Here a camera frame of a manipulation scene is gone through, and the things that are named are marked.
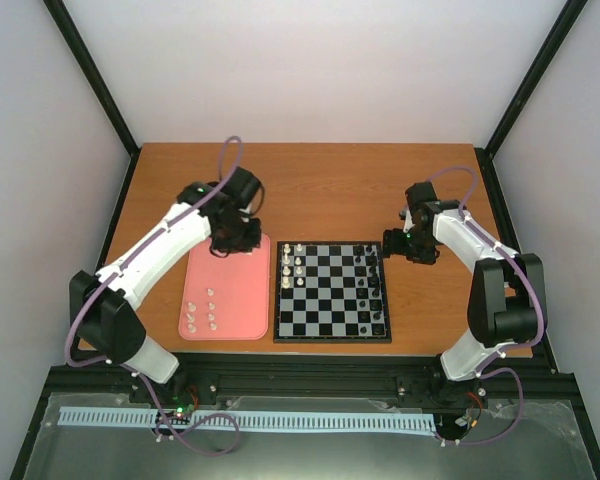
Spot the black white chessboard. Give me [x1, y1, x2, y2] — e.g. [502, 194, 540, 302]
[273, 241, 392, 343]

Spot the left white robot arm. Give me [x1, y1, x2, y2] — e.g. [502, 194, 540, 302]
[64, 167, 264, 403]

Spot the pink plastic tray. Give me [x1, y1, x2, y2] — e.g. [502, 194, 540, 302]
[178, 235, 271, 341]

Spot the light blue cable duct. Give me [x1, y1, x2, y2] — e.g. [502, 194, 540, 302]
[57, 406, 436, 436]

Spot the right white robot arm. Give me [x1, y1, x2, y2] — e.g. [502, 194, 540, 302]
[383, 181, 546, 382]

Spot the black aluminium frame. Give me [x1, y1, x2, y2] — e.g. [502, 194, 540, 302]
[11, 1, 600, 479]

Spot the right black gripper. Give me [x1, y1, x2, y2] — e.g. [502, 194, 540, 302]
[380, 227, 438, 266]

